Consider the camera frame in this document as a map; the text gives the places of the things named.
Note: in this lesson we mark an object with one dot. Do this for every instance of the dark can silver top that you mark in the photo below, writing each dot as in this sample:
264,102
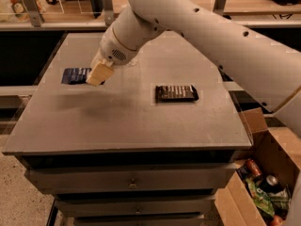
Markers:
270,184

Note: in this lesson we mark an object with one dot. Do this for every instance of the green snack bag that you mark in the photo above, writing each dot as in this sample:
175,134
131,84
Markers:
260,198

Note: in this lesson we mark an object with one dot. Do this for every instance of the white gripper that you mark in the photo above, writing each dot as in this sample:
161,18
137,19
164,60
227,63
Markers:
112,50

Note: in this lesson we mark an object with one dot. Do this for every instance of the brown soda can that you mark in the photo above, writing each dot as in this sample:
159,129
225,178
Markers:
254,169

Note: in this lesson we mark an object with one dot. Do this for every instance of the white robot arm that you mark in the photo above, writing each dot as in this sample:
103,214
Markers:
268,71

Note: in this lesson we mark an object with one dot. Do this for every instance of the grey drawer cabinet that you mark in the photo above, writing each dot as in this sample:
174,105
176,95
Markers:
114,156

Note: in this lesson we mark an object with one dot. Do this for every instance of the cardboard box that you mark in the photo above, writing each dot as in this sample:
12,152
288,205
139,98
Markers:
277,150

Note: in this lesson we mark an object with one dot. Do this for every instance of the orange packaged item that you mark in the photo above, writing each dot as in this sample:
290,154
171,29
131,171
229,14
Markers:
13,11

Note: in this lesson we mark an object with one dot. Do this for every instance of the blue rxbar wrapper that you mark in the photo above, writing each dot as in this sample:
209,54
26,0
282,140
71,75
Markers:
75,76

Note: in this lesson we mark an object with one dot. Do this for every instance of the black rxbar wrapper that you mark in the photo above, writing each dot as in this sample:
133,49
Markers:
175,93

